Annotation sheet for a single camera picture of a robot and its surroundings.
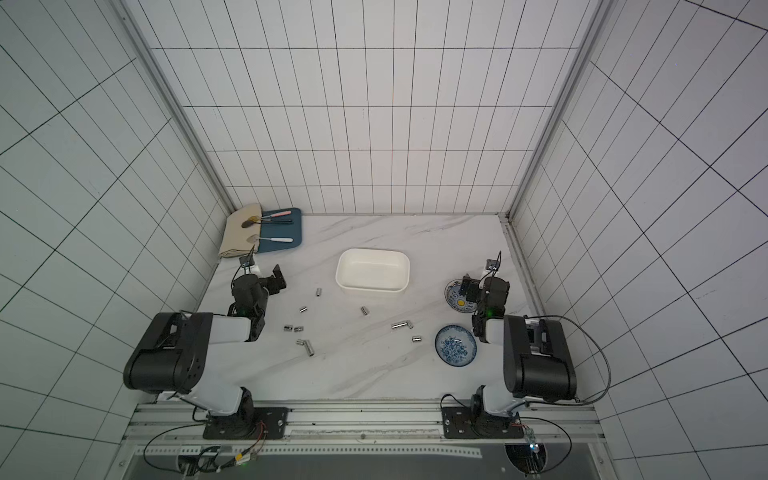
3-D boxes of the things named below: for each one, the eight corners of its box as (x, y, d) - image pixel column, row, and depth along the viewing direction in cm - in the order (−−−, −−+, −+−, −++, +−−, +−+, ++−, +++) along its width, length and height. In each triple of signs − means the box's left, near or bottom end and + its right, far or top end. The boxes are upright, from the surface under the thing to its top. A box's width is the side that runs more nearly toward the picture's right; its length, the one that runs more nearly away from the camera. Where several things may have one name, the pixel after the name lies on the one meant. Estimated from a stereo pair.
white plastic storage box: (335, 296, 97) (333, 288, 93) (340, 256, 108) (338, 248, 104) (410, 296, 97) (412, 288, 93) (408, 257, 108) (409, 248, 104)
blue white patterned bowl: (436, 368, 83) (439, 364, 79) (432, 330, 90) (434, 324, 87) (476, 368, 83) (479, 364, 79) (468, 330, 90) (472, 324, 87)
